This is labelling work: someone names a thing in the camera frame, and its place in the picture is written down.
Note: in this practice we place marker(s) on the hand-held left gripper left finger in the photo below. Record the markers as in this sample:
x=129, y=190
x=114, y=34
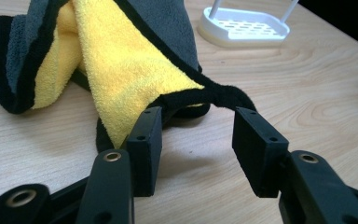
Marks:
x=112, y=186

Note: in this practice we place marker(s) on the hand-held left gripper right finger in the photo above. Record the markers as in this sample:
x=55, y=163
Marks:
x=310, y=193

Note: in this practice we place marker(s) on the black cloth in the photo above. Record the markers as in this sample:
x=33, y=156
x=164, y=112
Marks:
x=130, y=62

